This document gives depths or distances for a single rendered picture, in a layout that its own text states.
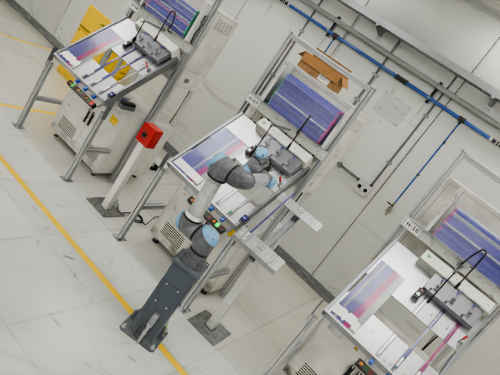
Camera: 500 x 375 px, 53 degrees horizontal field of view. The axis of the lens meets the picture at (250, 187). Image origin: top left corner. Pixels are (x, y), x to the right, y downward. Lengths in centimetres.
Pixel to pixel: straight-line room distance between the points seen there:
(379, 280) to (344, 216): 187
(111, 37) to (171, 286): 235
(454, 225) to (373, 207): 174
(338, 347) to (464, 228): 107
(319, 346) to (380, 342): 53
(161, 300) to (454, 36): 344
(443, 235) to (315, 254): 208
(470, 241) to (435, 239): 20
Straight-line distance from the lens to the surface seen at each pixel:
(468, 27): 498
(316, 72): 394
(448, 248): 327
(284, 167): 343
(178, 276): 285
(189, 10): 421
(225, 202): 331
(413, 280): 328
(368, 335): 305
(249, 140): 363
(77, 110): 461
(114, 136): 428
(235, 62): 565
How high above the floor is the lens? 186
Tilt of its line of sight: 16 degrees down
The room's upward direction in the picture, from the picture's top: 35 degrees clockwise
